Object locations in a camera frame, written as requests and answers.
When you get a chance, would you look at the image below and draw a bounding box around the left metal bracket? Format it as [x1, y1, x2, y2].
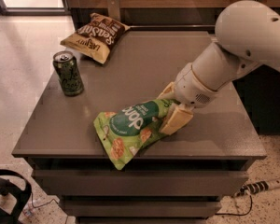
[107, 0, 120, 21]

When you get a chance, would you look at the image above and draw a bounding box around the white power strip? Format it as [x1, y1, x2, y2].
[234, 179, 280, 197]

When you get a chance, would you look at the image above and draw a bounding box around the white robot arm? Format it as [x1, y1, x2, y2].
[159, 0, 280, 135]

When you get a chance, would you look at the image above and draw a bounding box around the green soda can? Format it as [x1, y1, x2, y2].
[53, 50, 84, 96]

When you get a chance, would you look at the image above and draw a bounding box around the thin floor cable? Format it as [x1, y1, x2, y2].
[21, 192, 69, 224]

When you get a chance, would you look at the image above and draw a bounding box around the black chair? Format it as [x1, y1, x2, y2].
[0, 169, 32, 224]

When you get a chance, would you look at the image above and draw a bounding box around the black power cable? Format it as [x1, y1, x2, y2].
[215, 193, 254, 217]

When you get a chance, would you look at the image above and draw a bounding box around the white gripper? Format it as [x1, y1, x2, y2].
[158, 63, 217, 135]

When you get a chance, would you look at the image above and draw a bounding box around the grey drawer cabinet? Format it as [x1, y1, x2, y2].
[13, 31, 266, 224]

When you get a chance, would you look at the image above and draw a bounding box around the brown chip bag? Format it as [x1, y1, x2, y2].
[61, 13, 130, 64]

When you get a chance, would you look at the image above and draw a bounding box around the green rice chip bag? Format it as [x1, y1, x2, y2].
[93, 99, 177, 170]

